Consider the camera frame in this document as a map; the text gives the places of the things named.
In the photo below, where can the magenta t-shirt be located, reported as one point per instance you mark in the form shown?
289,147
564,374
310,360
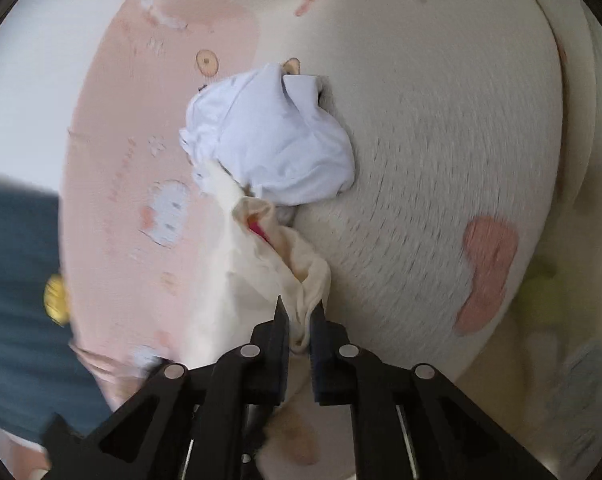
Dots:
258,230

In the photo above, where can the white garment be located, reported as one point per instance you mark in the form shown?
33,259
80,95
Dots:
271,135

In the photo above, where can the yellow plush toy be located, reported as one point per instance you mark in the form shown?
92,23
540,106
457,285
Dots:
57,300

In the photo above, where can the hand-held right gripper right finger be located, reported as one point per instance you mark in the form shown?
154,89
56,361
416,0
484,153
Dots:
317,365

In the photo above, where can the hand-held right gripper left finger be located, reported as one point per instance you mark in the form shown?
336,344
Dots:
278,360

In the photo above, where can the cream shirt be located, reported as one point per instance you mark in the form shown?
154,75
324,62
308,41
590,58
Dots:
251,280

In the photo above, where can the dark teal cloth panel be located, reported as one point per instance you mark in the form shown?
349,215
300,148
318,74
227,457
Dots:
16,285

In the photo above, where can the pink cream printed blanket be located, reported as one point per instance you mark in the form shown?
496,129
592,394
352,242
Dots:
431,135

